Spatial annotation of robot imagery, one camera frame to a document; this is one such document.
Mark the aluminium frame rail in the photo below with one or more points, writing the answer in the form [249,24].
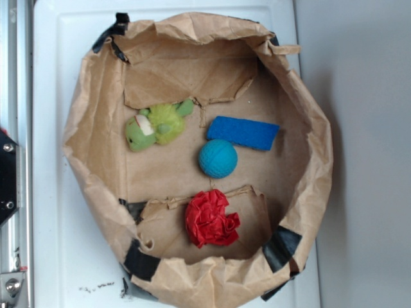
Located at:
[16,119]

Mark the brown paper bag bin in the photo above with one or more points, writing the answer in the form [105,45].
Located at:
[229,67]

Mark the teal dimpled ball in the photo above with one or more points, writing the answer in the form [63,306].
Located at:
[218,158]

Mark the blue sponge block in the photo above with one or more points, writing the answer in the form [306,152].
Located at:
[243,132]

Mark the silver corner bracket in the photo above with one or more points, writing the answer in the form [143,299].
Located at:
[14,289]

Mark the green plush animal toy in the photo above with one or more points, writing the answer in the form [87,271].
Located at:
[159,124]

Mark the black metal bracket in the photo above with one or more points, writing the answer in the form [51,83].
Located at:
[9,181]

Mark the red crumpled paper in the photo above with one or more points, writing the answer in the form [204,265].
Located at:
[206,221]

